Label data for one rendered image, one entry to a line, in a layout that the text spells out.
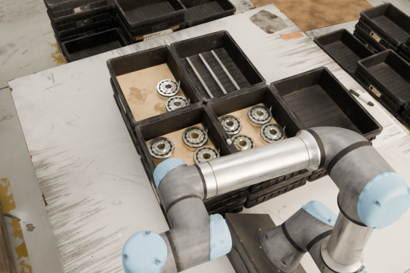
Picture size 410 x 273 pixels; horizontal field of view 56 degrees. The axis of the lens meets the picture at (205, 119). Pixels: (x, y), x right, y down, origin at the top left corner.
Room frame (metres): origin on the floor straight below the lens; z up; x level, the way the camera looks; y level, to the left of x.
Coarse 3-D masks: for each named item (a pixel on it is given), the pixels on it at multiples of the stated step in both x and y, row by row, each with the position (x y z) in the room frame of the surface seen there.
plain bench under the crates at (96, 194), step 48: (144, 48) 1.61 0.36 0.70; (288, 48) 1.70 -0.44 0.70; (48, 96) 1.21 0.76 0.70; (96, 96) 1.23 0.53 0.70; (48, 144) 0.93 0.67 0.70; (96, 144) 0.95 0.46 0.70; (384, 144) 1.07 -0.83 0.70; (48, 192) 0.71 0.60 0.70; (96, 192) 0.72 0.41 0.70; (144, 192) 0.74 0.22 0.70; (288, 192) 0.79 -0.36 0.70; (336, 192) 0.80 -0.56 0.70; (96, 240) 0.53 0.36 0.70; (384, 240) 0.61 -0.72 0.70
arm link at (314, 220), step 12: (312, 204) 0.57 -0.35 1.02; (324, 204) 0.60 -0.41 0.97; (300, 216) 0.54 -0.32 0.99; (312, 216) 0.53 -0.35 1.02; (324, 216) 0.53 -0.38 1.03; (336, 216) 0.56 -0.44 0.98; (288, 228) 0.52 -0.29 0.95; (300, 228) 0.51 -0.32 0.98; (312, 228) 0.50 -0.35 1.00; (324, 228) 0.50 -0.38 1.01; (300, 240) 0.48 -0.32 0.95; (312, 240) 0.47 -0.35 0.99
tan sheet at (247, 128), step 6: (246, 108) 1.11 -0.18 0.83; (228, 114) 1.07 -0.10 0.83; (234, 114) 1.08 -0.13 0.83; (240, 114) 1.08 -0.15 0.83; (246, 114) 1.08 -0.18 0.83; (240, 120) 1.04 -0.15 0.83; (246, 120) 1.05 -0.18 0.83; (246, 126) 1.01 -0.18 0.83; (252, 126) 1.02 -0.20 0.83; (246, 132) 0.98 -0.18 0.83; (252, 132) 0.98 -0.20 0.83; (258, 132) 0.99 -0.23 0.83; (258, 138) 0.95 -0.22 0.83; (258, 144) 0.92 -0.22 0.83; (264, 144) 0.92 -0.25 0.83
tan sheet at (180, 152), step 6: (198, 126) 0.99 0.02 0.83; (174, 132) 0.95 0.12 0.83; (180, 132) 0.95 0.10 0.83; (174, 138) 0.92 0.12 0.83; (180, 138) 0.92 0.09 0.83; (180, 144) 0.89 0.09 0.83; (210, 144) 0.90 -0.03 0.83; (174, 150) 0.87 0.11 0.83; (180, 150) 0.87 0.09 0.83; (186, 150) 0.87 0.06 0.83; (174, 156) 0.84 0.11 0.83; (180, 156) 0.84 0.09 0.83; (186, 156) 0.84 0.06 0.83; (192, 156) 0.84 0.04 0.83; (156, 162) 0.80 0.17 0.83; (186, 162) 0.81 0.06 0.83; (192, 162) 0.81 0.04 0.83
